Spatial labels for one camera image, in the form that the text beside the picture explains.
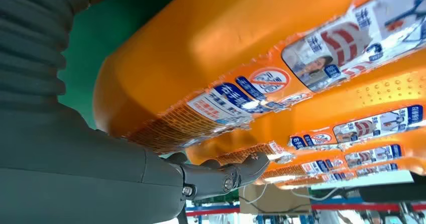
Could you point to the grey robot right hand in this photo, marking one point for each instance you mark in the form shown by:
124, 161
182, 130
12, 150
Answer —
83, 176

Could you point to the blue metal rack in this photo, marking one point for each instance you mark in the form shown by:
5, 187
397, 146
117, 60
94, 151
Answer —
213, 207

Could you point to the green table mat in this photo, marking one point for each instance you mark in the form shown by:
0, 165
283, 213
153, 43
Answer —
96, 42

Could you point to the red metal bar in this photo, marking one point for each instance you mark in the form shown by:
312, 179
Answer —
213, 211

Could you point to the brown cardboard box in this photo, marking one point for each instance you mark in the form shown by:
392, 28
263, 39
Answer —
276, 199

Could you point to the white desk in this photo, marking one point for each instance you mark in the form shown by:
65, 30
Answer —
366, 181

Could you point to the black carry case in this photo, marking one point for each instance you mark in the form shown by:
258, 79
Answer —
392, 192

